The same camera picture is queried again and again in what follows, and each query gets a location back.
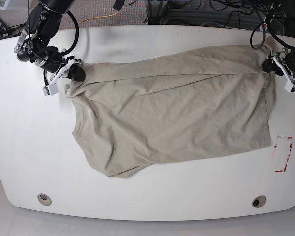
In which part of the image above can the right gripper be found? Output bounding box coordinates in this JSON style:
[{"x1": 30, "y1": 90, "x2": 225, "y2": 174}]
[{"x1": 41, "y1": 46, "x2": 86, "y2": 81}]

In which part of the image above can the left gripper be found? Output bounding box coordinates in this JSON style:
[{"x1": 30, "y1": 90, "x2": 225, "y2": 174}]
[{"x1": 262, "y1": 48, "x2": 295, "y2": 84}]

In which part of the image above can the beige T-shirt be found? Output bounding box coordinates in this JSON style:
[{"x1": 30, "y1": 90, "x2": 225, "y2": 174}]
[{"x1": 65, "y1": 37, "x2": 276, "y2": 178}]

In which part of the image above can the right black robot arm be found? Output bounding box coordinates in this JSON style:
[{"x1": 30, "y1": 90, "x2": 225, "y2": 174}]
[{"x1": 14, "y1": 0, "x2": 86, "y2": 84}]

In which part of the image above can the white power strip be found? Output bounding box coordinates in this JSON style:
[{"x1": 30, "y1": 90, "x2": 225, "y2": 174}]
[{"x1": 259, "y1": 22, "x2": 268, "y2": 32}]

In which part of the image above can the black tripod stand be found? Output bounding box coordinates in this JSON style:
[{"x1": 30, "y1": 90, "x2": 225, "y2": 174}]
[{"x1": 0, "y1": 10, "x2": 28, "y2": 39}]

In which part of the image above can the red tape rectangle marking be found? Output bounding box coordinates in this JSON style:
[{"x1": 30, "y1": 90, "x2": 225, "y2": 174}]
[{"x1": 272, "y1": 136, "x2": 293, "y2": 173}]

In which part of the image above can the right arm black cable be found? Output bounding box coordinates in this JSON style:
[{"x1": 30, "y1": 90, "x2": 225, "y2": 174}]
[{"x1": 26, "y1": 0, "x2": 80, "y2": 82}]

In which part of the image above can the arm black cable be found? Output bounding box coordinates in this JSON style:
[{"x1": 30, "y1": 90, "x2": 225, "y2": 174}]
[
  {"x1": 26, "y1": 0, "x2": 80, "y2": 82},
  {"x1": 250, "y1": 0, "x2": 295, "y2": 50}
]

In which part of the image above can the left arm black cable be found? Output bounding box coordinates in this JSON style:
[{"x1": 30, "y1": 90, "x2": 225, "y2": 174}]
[{"x1": 250, "y1": 0, "x2": 295, "y2": 50}]

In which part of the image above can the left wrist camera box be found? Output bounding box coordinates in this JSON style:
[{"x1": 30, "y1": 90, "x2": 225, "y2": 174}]
[{"x1": 284, "y1": 81, "x2": 295, "y2": 94}]

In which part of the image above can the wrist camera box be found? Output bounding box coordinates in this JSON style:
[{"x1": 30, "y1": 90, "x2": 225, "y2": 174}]
[
  {"x1": 284, "y1": 81, "x2": 295, "y2": 94},
  {"x1": 43, "y1": 84, "x2": 59, "y2": 96}
]

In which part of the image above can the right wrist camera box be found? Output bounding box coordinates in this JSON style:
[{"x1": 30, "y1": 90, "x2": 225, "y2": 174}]
[{"x1": 43, "y1": 84, "x2": 59, "y2": 96}]

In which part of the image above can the yellow cable on floor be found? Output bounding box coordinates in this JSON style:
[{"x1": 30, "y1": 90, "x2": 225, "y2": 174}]
[{"x1": 75, "y1": 9, "x2": 119, "y2": 29}]

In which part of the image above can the left table cable grommet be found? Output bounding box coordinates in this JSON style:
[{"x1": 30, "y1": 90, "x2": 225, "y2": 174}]
[{"x1": 37, "y1": 193, "x2": 52, "y2": 206}]

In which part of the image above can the table cable grommet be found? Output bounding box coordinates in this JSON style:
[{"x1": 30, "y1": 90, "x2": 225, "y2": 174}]
[
  {"x1": 37, "y1": 193, "x2": 52, "y2": 206},
  {"x1": 252, "y1": 195, "x2": 267, "y2": 208}
]

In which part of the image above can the right table cable grommet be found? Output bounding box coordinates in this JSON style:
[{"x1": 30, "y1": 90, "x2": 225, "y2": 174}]
[{"x1": 252, "y1": 195, "x2": 267, "y2": 208}]

